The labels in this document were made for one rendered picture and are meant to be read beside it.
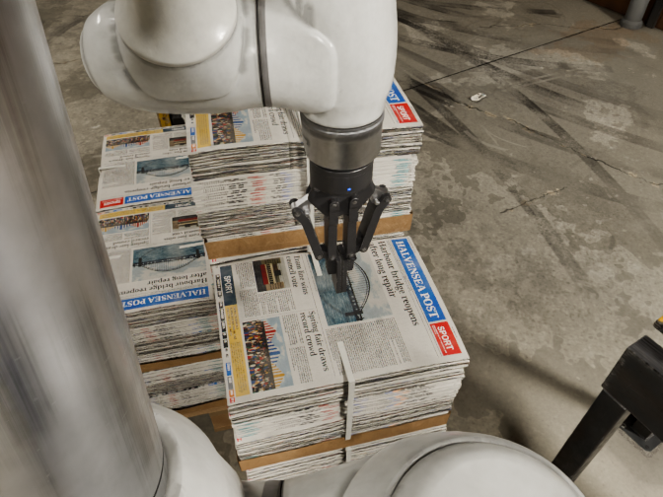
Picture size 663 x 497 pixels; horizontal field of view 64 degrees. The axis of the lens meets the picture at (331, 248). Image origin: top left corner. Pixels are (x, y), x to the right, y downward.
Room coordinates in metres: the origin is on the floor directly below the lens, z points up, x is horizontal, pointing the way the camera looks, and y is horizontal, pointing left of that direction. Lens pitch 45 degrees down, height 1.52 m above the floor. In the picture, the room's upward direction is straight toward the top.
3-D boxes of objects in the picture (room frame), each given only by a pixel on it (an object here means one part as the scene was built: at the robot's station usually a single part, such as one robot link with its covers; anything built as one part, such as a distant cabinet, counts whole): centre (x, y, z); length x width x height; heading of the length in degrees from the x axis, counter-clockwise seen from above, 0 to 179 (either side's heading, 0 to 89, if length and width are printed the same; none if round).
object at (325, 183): (0.51, -0.01, 1.12); 0.08 x 0.07 x 0.09; 104
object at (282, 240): (0.81, 0.17, 0.86); 0.29 x 0.16 x 0.04; 12
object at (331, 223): (0.51, 0.00, 1.06); 0.04 x 0.01 x 0.11; 14
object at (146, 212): (1.09, 0.48, 0.30); 0.76 x 0.30 x 0.60; 14
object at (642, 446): (0.74, -0.94, 0.01); 0.14 x 0.13 x 0.01; 122
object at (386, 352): (0.98, 0.11, 0.42); 1.17 x 0.39 x 0.83; 14
